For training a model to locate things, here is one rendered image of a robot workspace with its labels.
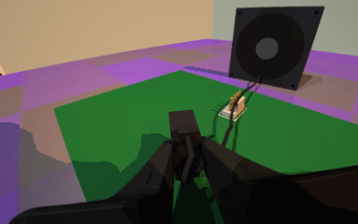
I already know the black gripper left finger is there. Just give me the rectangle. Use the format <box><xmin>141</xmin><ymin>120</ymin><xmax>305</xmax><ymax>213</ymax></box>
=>
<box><xmin>8</xmin><ymin>140</ymin><xmax>174</xmax><ymax>224</ymax></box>

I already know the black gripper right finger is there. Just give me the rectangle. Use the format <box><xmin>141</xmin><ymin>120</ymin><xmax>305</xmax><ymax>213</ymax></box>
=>
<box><xmin>201</xmin><ymin>136</ymin><xmax>358</xmax><ymax>224</ymax></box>

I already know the black cooling fan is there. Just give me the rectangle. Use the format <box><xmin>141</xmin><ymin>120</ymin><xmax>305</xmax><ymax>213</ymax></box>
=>
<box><xmin>227</xmin><ymin>6</ymin><xmax>325</xmax><ymax>91</ymax></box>

